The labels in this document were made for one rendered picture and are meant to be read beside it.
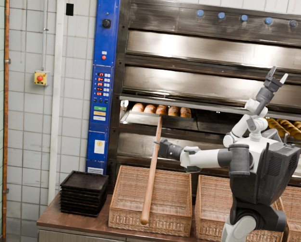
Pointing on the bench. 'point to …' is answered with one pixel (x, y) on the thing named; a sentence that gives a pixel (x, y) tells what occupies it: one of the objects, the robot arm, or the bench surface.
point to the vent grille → (95, 170)
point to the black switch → (106, 23)
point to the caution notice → (99, 146)
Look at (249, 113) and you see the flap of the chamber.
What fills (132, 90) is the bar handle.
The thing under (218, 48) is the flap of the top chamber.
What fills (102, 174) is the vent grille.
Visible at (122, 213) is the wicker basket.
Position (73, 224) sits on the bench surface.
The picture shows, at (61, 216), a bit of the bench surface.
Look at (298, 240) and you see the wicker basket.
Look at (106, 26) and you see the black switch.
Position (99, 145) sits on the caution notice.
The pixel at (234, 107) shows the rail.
